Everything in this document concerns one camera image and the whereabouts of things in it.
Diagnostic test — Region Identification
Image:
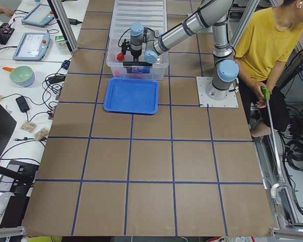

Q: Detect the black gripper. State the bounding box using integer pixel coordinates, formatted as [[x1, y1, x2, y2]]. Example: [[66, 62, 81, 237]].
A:
[[120, 39, 142, 62]]

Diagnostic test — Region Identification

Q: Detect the red block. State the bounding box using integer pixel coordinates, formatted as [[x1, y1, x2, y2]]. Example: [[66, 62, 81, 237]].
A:
[[116, 52, 125, 61], [114, 69, 120, 77]]

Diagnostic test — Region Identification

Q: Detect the clear plastic box lid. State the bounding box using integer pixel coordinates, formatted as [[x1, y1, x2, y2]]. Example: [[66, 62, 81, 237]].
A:
[[109, 0, 167, 39]]

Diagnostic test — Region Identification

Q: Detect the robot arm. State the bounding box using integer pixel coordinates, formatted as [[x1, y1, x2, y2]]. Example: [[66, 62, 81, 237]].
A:
[[116, 1, 233, 81]]

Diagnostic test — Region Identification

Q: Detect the clear plastic storage box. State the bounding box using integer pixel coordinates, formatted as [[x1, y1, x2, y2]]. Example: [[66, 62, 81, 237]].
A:
[[106, 36, 170, 81]]

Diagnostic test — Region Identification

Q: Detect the blue plastic tray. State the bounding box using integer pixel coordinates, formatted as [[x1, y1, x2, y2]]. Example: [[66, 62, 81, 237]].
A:
[[104, 78, 159, 114]]

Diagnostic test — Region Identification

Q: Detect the green white carton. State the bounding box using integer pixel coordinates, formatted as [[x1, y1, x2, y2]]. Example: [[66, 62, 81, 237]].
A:
[[54, 35, 68, 49]]

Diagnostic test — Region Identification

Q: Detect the teach pendant tablet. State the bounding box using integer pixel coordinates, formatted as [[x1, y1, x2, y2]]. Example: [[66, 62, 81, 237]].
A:
[[21, 4, 55, 28], [13, 32, 51, 62]]

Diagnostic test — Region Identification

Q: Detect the green bowl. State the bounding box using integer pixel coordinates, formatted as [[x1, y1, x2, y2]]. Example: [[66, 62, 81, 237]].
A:
[[10, 66, 35, 87]]

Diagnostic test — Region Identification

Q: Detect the black power adapter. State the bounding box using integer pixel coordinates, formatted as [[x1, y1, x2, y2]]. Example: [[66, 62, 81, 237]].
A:
[[16, 96, 30, 113]]

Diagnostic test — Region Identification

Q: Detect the toy carrot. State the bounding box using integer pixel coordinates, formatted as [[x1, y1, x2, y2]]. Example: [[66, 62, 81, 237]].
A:
[[2, 67, 14, 72]]

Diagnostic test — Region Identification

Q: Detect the person in yellow shirt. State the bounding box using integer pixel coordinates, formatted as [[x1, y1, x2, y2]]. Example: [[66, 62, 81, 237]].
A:
[[235, 1, 303, 138]]

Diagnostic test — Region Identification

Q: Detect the black box latch handle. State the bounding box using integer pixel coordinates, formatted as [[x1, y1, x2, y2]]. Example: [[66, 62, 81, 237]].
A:
[[122, 62, 153, 68]]

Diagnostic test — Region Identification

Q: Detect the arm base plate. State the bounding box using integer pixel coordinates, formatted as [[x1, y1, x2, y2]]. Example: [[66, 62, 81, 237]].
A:
[[196, 77, 239, 108]]

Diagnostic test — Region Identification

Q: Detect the aluminium frame post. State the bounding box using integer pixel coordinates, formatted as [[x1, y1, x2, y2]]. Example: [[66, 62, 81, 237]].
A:
[[47, 0, 78, 53]]

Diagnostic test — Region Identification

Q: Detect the green handled grabber stick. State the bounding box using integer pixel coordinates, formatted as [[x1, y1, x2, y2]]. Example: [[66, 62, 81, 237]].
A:
[[261, 86, 285, 184]]

